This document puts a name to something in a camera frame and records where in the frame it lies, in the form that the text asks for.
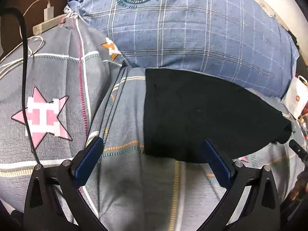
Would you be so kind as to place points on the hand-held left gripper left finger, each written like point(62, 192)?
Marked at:
point(89, 158)

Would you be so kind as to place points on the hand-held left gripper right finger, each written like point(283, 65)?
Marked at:
point(217, 161)

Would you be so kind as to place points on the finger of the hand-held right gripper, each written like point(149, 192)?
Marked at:
point(298, 150)

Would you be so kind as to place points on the black pants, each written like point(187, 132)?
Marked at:
point(192, 115)

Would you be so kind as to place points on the person's right hand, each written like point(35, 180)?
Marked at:
point(299, 185)

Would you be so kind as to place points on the white paper bag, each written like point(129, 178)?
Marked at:
point(294, 96)

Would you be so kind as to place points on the grey star-print bed sheet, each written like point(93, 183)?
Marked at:
point(144, 192)

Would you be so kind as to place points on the grey star-print pillow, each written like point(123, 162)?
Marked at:
point(53, 77)

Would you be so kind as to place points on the blue plaid pillow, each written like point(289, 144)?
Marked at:
point(192, 28)

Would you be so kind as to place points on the beige power strip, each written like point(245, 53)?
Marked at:
point(45, 26)

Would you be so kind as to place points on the white charger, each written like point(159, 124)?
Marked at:
point(48, 13)

